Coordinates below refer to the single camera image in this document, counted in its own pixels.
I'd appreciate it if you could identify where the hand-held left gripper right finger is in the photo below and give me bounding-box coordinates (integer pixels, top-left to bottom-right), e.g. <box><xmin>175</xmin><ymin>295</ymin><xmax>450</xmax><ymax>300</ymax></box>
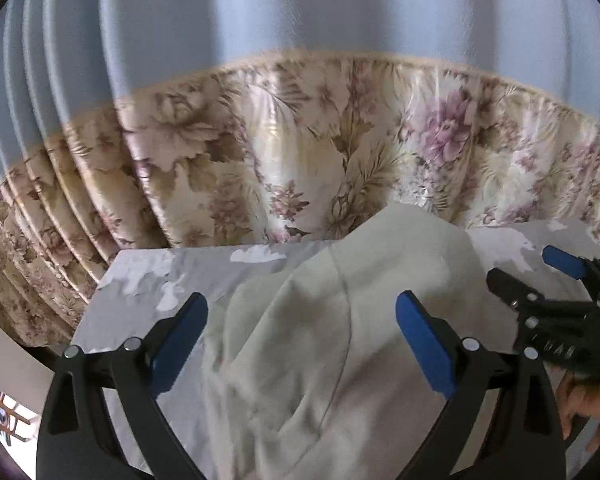
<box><xmin>395</xmin><ymin>290</ymin><xmax>567</xmax><ymax>480</ymax></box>

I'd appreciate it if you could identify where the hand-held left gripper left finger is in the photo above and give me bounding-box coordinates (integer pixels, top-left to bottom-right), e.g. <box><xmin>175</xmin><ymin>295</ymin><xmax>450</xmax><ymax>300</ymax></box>
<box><xmin>36</xmin><ymin>291</ymin><xmax>211</xmax><ymax>480</ymax></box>

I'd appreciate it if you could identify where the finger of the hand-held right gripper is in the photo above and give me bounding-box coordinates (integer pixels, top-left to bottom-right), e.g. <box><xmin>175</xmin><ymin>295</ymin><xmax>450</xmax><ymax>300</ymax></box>
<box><xmin>486</xmin><ymin>268</ymin><xmax>596</xmax><ymax>362</ymax></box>
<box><xmin>542</xmin><ymin>245</ymin><xmax>600</xmax><ymax>306</ymax></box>

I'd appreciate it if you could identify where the cream garment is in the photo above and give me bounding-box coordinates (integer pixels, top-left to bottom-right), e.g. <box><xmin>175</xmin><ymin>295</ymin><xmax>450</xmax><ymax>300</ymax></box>
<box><xmin>202</xmin><ymin>205</ymin><xmax>523</xmax><ymax>480</ymax></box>

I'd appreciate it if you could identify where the person's right hand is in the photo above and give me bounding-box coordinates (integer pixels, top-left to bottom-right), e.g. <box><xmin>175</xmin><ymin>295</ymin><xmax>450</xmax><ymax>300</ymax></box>
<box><xmin>555</xmin><ymin>372</ymin><xmax>600</xmax><ymax>453</ymax></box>

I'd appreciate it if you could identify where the blue and floral curtain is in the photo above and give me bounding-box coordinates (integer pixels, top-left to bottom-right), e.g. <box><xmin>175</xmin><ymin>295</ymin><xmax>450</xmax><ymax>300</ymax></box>
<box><xmin>0</xmin><ymin>0</ymin><xmax>600</xmax><ymax>348</ymax></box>

